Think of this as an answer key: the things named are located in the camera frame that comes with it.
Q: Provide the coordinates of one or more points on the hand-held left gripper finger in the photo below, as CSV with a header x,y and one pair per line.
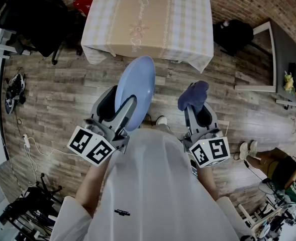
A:
x,y
105,107
127,109

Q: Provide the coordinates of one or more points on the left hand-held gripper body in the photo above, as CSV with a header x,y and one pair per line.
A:
x,y
95,147

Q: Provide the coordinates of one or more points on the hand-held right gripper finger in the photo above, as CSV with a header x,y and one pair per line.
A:
x,y
209,119
191,122

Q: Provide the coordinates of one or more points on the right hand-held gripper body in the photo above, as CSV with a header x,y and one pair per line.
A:
x,y
210,149

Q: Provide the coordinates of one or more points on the dark blue cloth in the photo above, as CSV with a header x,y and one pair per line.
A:
x,y
193,95

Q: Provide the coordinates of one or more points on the big light blue plate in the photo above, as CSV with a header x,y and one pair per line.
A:
x,y
137,79

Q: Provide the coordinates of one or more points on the person's right forearm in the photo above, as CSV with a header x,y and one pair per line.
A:
x,y
206,182

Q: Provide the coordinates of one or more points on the person's left forearm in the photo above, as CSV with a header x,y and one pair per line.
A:
x,y
92,184

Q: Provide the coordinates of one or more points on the black tablet device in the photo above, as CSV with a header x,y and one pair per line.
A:
x,y
194,168

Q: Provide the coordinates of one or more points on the person's beige trousers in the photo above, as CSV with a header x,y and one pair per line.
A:
x,y
164,129

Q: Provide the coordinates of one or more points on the person's white shoe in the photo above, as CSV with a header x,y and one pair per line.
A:
x,y
161,120

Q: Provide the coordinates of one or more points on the person's white shirt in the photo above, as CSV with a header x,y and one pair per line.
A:
x,y
150,184

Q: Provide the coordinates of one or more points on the white equipment rack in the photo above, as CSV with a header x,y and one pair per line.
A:
x,y
255,220

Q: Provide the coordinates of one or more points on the black bag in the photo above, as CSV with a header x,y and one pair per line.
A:
x,y
234,35

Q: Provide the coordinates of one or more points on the yellow flower bunch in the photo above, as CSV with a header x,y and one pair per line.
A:
x,y
289,81

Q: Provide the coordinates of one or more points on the black wheeled stand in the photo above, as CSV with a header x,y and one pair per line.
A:
x,y
29,207

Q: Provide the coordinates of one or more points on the black and white gear pile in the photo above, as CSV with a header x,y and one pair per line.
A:
x,y
14,92

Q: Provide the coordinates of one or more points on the beige checked tablecloth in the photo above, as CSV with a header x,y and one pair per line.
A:
x,y
127,16

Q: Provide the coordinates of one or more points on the black lab equipment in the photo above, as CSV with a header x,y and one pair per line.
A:
x,y
286,210

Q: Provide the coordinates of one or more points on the dark grey desk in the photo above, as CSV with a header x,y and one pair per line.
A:
x,y
286,49

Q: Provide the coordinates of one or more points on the red equipment box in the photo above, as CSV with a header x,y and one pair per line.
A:
x,y
83,2

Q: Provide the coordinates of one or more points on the black office chair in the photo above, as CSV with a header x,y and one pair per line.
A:
x,y
37,21

